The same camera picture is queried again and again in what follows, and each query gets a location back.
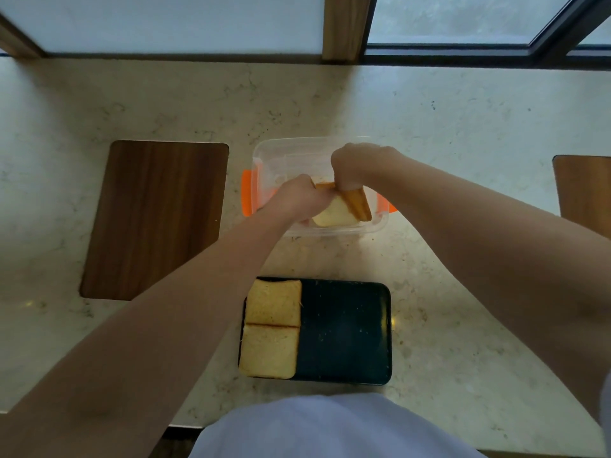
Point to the brown wooden placemat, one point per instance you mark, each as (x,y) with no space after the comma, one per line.
(584,185)
(153,219)

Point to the white frosted glass panel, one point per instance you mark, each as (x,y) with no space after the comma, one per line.
(167,19)

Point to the white shirt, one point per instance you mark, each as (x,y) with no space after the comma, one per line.
(324,429)

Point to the black rectangular tray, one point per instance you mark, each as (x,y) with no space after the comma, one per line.
(343,329)

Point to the person's left forearm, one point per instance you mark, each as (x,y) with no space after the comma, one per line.
(143,338)

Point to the person's right hand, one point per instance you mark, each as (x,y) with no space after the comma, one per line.
(363,164)

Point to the person's left hand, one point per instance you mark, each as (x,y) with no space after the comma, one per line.
(296,200)

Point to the clear container with orange clips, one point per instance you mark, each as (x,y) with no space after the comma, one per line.
(286,154)

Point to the wooden window post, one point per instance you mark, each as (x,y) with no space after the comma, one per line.
(346,23)
(12,40)

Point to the black window frame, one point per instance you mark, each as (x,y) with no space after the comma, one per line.
(429,54)

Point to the person's right forearm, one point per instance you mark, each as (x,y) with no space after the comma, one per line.
(501,262)

